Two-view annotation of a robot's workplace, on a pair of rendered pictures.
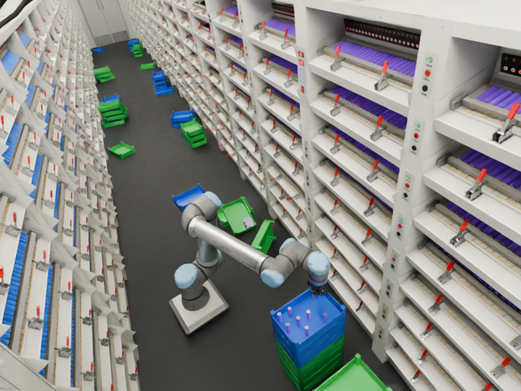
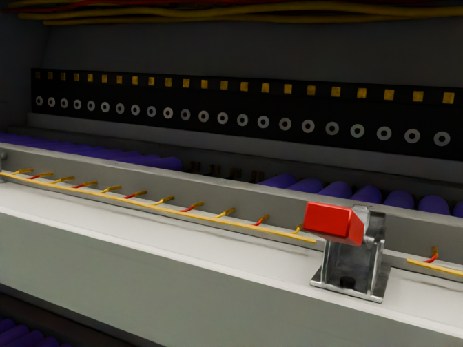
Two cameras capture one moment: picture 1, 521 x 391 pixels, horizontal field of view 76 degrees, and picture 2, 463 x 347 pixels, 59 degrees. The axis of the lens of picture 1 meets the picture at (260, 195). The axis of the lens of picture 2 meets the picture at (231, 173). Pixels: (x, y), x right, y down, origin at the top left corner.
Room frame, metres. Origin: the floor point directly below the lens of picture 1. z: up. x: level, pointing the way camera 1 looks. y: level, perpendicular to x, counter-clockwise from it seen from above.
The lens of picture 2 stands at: (1.66, -0.07, 0.56)
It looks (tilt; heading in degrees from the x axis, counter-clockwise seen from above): 5 degrees up; 313
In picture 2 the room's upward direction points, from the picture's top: 11 degrees clockwise
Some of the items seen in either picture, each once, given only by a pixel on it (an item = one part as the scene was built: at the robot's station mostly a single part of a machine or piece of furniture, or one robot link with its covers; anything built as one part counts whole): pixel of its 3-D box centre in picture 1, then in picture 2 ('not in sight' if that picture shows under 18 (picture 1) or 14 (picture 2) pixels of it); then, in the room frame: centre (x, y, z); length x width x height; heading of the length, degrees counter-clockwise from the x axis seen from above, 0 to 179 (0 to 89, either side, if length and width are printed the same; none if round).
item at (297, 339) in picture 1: (308, 314); not in sight; (0.89, -0.13, 0.52); 0.30 x 0.20 x 0.08; 117
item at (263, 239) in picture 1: (263, 242); not in sight; (1.81, 0.03, 0.10); 0.30 x 0.08 x 0.20; 153
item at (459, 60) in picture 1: (414, 244); not in sight; (0.91, -0.60, 0.88); 0.20 x 0.09 x 1.76; 109
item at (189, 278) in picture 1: (189, 280); not in sight; (1.39, 0.54, 0.31); 0.17 x 0.15 x 0.18; 135
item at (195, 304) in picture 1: (194, 294); not in sight; (1.38, 0.54, 0.17); 0.19 x 0.19 x 0.10
